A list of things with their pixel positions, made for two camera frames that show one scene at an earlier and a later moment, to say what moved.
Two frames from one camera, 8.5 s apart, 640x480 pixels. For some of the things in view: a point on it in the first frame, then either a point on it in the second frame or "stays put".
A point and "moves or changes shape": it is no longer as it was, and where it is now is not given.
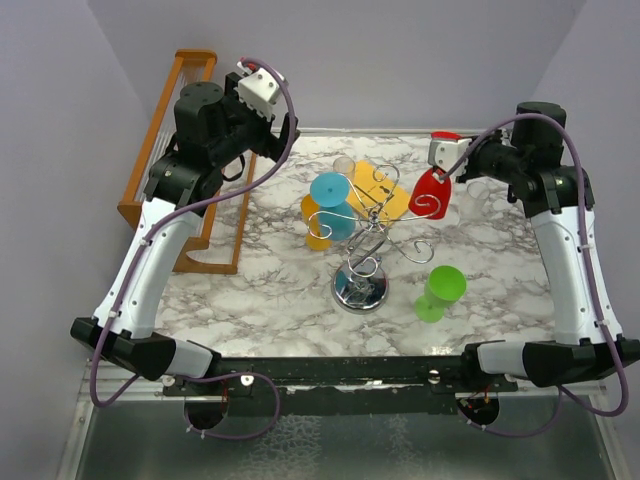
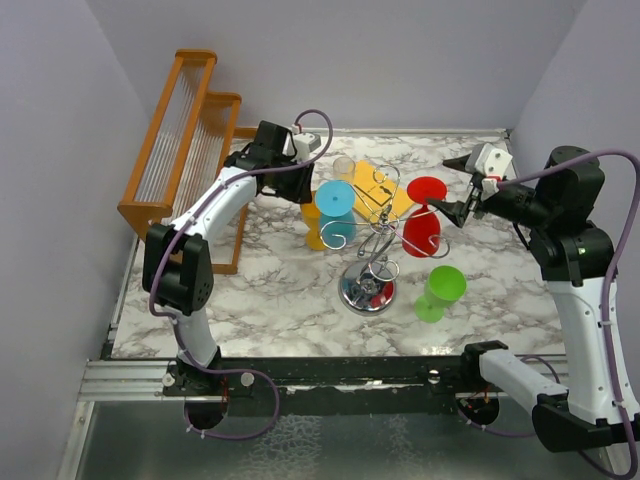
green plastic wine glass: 444,286 stays put
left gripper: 270,144 to 301,192
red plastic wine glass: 432,195 moves or changes shape
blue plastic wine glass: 330,191 moves or changes shape
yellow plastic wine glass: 310,211 stays put
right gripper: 469,171 to 456,210
